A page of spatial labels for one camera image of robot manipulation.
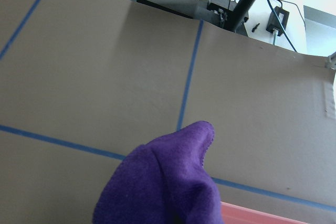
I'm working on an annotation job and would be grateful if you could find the purple cloth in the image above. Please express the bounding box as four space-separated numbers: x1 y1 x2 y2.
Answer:
92 121 223 223

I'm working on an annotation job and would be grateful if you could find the black power adapter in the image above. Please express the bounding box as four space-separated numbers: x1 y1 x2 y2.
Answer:
266 6 289 36

